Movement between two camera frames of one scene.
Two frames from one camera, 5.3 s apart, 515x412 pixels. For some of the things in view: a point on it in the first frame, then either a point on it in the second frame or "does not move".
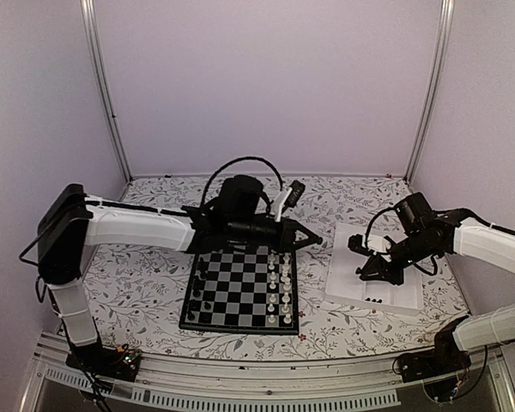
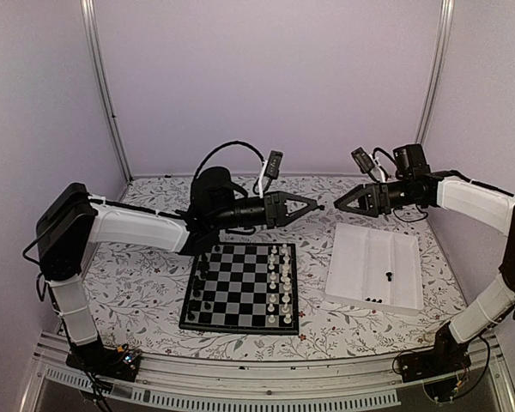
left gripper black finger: (312, 239) -> (296, 215)
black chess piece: (202, 274) does not move
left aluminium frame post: (94, 27) does not move
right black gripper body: (417, 251) -> (387, 203)
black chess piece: (194, 305) does not move
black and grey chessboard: (245, 289) does not move
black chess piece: (199, 284) does not move
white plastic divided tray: (343, 284) does not move
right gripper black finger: (374, 269) -> (367, 197)
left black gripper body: (279, 242) -> (266, 217)
